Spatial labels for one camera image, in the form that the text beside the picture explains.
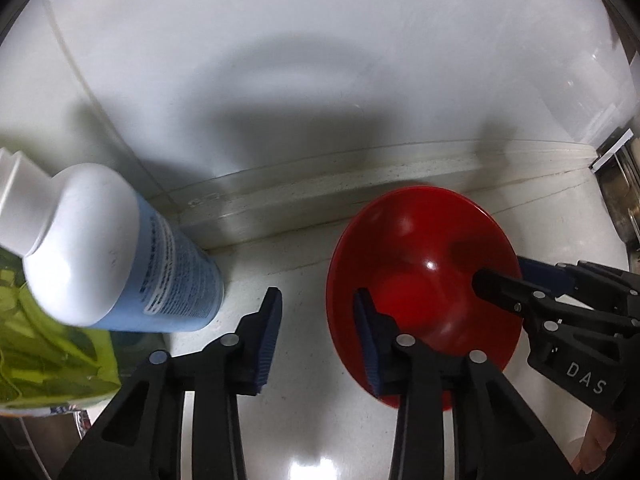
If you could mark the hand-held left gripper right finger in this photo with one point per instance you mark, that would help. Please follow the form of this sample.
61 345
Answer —
367 345

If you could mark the person's right hand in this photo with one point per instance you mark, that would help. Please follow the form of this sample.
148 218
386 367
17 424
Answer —
595 440

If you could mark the white pump bottle blue label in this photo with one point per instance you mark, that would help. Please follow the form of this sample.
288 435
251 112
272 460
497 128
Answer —
100 240

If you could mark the green dish soap bottle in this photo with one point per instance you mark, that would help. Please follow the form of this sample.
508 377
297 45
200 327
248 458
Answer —
50 355

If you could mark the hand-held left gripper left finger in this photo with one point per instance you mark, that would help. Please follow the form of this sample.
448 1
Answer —
265 345

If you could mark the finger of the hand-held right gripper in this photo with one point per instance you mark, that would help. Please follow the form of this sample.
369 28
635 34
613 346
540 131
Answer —
505 287
545 274

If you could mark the red and black bowl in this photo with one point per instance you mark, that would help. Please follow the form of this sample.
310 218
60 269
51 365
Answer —
425 240

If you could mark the steel sink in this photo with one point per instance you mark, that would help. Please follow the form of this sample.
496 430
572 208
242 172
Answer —
30 452

